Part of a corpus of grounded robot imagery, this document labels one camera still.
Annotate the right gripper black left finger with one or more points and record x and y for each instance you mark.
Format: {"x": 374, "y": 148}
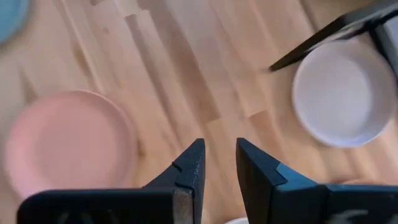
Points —
{"x": 189, "y": 177}

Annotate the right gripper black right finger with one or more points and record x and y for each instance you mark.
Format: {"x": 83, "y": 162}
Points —
{"x": 261, "y": 193}

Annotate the white plate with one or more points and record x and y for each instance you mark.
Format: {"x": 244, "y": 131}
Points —
{"x": 342, "y": 93}
{"x": 237, "y": 221}

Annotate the pink plate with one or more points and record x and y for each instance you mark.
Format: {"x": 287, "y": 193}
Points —
{"x": 71, "y": 143}

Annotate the beige plate aloft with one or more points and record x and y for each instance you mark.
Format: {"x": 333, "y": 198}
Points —
{"x": 11, "y": 15}

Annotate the wooden shelf with black frame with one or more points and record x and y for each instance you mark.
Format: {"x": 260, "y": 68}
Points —
{"x": 311, "y": 43}

